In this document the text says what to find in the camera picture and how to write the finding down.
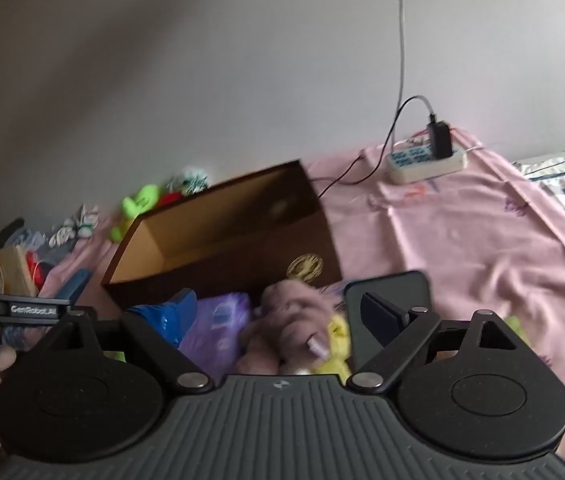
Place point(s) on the white panda plush toy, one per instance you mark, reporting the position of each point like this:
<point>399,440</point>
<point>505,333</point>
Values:
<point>190,180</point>

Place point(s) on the pink bed sheet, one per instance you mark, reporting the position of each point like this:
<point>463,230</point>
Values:
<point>462,240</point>

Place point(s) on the brown cardboard box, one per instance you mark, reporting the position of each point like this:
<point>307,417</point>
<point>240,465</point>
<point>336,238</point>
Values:
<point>242,225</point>

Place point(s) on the neon green plush toy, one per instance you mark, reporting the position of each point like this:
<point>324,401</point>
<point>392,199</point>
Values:
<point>137,205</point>

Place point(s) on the lime green plush toy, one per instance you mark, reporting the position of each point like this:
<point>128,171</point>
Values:
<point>518,327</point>

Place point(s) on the black charger adapter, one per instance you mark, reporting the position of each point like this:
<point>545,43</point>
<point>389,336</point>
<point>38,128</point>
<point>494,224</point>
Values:
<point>441,140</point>

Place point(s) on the white power strip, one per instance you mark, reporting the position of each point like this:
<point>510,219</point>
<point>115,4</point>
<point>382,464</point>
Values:
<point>425,165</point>

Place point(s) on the dark flat rectangular object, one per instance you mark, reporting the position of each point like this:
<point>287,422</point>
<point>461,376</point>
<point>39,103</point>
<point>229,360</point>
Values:
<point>402,285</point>

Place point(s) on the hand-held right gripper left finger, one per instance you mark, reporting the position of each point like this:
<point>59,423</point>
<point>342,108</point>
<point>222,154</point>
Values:
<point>167,317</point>

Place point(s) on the pink plush toy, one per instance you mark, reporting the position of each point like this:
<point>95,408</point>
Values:
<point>287,325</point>

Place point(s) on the red plush toy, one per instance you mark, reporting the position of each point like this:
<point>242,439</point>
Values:
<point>170,200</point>

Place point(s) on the yellow cardboard packet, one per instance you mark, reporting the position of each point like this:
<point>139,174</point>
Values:
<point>10,272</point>

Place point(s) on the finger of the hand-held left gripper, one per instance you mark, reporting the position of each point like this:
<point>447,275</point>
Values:
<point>76,287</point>

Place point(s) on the yellow plush toy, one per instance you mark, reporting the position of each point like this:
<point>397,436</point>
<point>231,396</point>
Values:
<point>335,350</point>

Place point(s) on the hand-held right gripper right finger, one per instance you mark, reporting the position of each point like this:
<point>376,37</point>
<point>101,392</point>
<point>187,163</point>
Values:
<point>382,317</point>

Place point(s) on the patterned grey cloth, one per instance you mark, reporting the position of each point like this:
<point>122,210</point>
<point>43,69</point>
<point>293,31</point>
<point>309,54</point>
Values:
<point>547,170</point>

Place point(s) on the black curved object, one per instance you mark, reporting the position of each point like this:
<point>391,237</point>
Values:
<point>7,235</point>

